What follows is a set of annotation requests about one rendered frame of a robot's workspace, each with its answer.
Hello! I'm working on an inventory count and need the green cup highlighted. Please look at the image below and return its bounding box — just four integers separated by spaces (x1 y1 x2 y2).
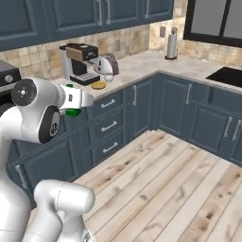
63 83 82 118

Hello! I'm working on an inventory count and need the silver base cupboard handle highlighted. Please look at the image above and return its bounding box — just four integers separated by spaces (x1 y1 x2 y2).
223 115 233 138
14 164 28 190
131 84 138 107
185 82 193 106
232 118 242 142

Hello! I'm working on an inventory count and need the black and silver oven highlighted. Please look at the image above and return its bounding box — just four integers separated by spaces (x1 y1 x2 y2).
0 60 23 118

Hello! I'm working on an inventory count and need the black framed window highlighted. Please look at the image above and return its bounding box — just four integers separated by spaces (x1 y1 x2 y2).
182 0 242 48

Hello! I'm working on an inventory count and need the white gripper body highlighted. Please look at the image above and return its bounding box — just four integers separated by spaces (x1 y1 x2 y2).
79 91 95 109

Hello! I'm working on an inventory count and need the blue drawer front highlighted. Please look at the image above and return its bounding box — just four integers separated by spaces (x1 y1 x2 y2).
87 108 126 145
85 89 125 121
90 129 126 166

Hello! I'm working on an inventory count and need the silver drawer handle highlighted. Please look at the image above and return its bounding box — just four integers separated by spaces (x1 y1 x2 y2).
100 98 117 109
102 141 119 154
100 120 118 133

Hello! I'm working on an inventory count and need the grey round toaster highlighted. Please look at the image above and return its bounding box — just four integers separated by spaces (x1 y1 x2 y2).
101 52 120 77

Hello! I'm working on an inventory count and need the blue base cupboard door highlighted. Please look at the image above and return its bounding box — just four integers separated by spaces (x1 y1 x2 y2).
231 115 242 165
7 124 83 204
188 100 234 156
124 78 156 138
158 73 194 137

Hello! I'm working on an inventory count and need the white jug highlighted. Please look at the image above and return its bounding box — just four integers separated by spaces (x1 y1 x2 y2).
92 56 114 83

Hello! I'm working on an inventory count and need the yellow saucer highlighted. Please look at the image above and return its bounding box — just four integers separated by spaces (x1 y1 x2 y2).
90 80 108 91

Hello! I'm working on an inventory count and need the paper towel roll on stand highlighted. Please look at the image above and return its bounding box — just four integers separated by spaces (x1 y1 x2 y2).
164 30 180 61

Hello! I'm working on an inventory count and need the black sink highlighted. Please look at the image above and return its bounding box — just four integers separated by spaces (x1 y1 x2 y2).
205 65 242 89

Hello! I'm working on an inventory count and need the black and white coffee machine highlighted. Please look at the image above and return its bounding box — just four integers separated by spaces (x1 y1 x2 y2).
59 43 102 86

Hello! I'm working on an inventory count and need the blue wall cupboard door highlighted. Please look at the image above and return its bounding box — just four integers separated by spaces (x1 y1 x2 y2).
0 0 49 52
101 0 147 33
143 0 175 26
42 0 105 43

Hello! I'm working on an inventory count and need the silver wall cupboard handle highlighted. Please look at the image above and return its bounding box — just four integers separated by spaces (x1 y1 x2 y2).
144 0 150 20
106 0 112 26
96 0 104 27

